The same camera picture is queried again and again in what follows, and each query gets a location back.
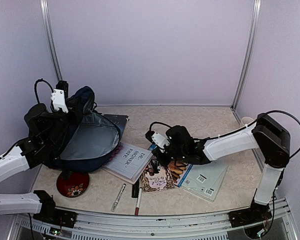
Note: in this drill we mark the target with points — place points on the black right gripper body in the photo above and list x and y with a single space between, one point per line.
163 162

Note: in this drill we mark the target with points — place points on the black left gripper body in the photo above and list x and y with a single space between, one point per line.
73 108

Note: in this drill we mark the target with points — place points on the illustrated taming shrew book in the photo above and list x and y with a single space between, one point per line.
157 178

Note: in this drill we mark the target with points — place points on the navy blue student backpack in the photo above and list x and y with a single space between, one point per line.
96 139

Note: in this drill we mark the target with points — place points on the pale green book with barcode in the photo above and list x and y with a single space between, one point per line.
203 180

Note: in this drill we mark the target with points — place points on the white Designer Fate book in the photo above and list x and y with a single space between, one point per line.
128 162

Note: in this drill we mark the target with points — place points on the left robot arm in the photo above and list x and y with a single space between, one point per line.
20 155

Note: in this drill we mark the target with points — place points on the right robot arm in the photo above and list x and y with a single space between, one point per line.
264 134

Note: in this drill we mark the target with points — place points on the blue white booklet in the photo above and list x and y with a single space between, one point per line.
183 175

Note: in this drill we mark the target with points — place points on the dark fantasy cover book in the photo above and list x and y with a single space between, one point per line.
119 120

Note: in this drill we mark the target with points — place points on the black blue highlighter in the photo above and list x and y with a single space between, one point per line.
135 189

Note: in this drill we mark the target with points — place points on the red white marker pen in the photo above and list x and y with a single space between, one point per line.
138 203

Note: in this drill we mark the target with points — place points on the red floral plate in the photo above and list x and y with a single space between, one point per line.
72 184

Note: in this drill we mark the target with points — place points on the floral ceramic mug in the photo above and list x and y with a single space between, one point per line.
246 122

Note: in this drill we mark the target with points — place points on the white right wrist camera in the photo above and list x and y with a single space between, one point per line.
157 139

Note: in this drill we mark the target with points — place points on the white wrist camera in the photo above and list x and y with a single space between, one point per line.
157 139
58 97

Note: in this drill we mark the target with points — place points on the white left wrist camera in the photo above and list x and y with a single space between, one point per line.
58 97

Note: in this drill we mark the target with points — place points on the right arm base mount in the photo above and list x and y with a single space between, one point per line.
253 214

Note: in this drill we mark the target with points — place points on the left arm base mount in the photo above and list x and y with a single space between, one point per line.
55 216

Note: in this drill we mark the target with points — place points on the aluminium front rail frame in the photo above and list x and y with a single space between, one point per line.
203 226

